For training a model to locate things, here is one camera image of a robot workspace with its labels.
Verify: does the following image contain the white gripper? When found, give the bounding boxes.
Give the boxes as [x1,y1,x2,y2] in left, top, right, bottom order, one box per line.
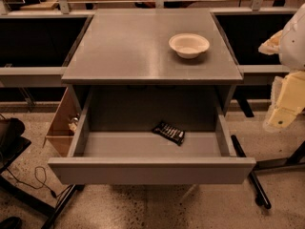
[258,31,305,133]

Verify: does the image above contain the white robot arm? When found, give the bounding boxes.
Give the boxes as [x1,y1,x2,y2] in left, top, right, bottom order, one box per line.
[258,5,305,132]

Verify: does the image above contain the grey cabinet counter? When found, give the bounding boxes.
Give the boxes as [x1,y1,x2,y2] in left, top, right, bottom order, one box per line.
[61,7,244,116]

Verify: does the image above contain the grey open top drawer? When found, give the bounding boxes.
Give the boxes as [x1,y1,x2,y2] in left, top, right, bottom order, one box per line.
[49,89,255,185]

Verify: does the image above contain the white paper bowl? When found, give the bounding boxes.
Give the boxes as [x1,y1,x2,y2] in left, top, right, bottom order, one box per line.
[169,33,210,59]

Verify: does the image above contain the black stand leg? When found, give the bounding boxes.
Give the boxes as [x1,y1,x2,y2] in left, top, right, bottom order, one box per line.
[231,135,272,210]

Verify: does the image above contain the black chair at left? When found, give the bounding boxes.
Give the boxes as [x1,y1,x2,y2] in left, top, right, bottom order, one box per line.
[0,118,31,173]

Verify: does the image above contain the black shoe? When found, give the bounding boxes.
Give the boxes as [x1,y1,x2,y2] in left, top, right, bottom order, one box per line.
[0,217,22,229]

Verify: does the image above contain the grey right shelf rail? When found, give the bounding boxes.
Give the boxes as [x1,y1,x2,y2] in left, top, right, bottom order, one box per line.
[239,65,289,85]

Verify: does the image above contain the grey shelf rail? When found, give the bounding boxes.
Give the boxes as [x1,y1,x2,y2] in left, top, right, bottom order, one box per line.
[239,65,289,85]
[0,67,66,88]

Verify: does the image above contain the grey left shelf rail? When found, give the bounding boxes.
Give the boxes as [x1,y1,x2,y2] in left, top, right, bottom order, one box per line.
[0,67,66,88]

